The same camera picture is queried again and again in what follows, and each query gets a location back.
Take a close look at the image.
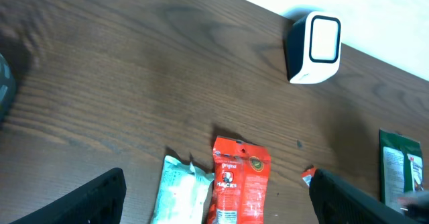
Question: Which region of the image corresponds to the red snack packet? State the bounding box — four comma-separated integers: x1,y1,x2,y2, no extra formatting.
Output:
207,136,271,224

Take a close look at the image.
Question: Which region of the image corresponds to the green white packet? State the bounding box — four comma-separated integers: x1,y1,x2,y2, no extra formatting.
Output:
379,129,424,214

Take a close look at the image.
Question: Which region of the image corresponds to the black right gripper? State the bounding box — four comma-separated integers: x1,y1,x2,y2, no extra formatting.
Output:
397,191,428,223

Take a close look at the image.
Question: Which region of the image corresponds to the red stick sachet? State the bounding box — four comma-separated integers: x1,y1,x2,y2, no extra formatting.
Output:
301,166,317,186

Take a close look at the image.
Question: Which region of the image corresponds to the white barcode scanner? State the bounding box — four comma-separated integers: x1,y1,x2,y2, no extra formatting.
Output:
286,11,342,85

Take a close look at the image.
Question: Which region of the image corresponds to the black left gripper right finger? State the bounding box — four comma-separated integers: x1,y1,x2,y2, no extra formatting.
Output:
309,169,415,224

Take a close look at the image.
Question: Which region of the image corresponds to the grey plastic mesh basket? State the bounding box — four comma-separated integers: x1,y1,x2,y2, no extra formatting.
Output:
0,54,17,121

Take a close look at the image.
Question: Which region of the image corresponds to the teal white snack packet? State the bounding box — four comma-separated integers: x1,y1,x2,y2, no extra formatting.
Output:
150,156,215,224

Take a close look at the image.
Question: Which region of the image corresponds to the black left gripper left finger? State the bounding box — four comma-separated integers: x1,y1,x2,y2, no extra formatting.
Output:
11,168,127,224

